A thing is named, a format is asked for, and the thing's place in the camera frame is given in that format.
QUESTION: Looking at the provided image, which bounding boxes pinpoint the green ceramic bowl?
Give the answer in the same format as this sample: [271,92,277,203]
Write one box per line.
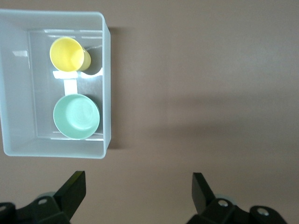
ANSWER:
[52,93,101,140]

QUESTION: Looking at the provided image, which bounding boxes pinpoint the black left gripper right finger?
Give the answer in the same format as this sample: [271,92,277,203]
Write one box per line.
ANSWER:
[188,172,287,224]

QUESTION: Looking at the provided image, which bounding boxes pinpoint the yellow cup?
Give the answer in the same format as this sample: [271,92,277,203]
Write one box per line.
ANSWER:
[49,37,92,72]

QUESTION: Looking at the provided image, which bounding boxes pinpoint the white paper label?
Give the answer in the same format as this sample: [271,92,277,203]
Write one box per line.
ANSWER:
[63,78,78,97]

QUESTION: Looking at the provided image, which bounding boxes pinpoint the brown table cover mat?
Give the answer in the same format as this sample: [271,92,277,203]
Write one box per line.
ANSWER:
[0,0,299,224]

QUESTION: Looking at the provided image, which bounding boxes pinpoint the clear plastic bin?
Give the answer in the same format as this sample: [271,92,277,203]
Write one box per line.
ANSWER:
[0,8,113,160]

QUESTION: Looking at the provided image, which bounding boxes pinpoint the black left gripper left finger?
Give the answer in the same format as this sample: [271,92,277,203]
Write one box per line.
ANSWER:
[0,170,87,224]

